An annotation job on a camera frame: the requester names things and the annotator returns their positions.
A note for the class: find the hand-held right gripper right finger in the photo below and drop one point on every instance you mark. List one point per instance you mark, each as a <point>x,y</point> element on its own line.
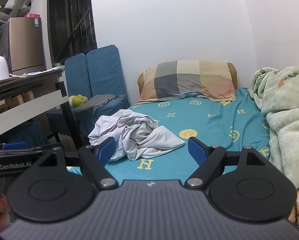
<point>197,150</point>

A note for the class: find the beige refrigerator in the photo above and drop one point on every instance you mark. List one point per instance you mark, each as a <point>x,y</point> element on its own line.
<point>24,47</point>

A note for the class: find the pale green fleece blanket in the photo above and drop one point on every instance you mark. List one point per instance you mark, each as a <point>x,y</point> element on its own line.
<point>289,130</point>

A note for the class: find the green plush toy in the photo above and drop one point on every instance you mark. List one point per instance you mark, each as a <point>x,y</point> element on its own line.
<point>77,101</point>

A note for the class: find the blue covered chair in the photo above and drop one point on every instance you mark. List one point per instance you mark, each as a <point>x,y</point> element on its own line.
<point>27,132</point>
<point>75,80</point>
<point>102,75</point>

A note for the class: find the white humidifier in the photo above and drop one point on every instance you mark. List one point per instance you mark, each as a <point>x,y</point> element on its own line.
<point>0,72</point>

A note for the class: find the dark window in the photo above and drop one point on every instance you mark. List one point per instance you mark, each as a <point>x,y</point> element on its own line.
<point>62,25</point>

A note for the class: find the grey cloth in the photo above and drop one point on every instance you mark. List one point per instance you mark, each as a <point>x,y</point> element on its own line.
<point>99,102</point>

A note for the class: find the papers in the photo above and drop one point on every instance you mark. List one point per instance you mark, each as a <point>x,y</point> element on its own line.
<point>39,73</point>

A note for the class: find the brown cushion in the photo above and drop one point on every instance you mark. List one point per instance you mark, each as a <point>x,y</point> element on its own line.
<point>233,77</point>

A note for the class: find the pink container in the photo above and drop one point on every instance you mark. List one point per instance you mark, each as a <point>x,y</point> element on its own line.
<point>32,15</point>

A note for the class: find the plaid pillow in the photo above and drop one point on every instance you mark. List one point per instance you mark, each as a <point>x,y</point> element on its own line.
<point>184,80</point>

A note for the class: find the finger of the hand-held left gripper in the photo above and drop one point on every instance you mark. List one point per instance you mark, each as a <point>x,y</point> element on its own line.
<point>14,146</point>

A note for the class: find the white t-shirt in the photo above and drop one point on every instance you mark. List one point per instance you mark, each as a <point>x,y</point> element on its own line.
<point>139,135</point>

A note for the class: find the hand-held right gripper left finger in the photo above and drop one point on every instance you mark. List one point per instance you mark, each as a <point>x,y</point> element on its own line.
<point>106,150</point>

